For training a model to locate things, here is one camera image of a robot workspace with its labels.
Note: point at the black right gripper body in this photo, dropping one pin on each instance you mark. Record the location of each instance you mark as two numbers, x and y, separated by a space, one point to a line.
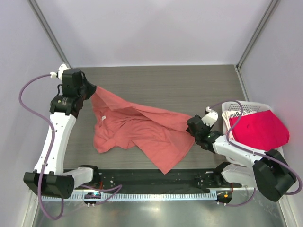
189 130

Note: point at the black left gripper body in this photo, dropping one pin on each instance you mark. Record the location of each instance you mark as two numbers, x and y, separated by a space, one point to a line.
80 93

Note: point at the salmon pink t-shirt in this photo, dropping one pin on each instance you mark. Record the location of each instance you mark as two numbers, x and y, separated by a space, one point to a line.
160 134

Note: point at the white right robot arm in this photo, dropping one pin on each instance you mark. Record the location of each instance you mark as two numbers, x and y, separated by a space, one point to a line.
266 171

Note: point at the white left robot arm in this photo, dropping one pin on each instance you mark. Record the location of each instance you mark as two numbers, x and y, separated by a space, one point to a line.
48 177

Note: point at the cream printed t-shirt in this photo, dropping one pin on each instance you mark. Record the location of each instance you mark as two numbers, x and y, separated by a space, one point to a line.
228 115

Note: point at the white perforated plastic basket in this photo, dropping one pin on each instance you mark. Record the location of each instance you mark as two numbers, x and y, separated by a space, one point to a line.
246 105

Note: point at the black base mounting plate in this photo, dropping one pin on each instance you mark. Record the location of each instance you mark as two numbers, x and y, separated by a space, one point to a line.
153 181

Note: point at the magenta t-shirt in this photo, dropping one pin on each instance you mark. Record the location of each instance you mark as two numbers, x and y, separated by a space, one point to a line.
260 130

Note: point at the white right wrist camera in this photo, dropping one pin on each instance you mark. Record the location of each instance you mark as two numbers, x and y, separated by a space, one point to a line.
211 116

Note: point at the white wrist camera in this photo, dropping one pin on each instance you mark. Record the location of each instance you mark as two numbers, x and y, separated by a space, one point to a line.
211 116
62 68

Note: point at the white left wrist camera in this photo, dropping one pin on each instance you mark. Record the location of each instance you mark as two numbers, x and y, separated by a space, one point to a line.
62 68

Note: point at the white slotted cable duct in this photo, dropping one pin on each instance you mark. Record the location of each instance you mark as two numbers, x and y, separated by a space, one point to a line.
94 197

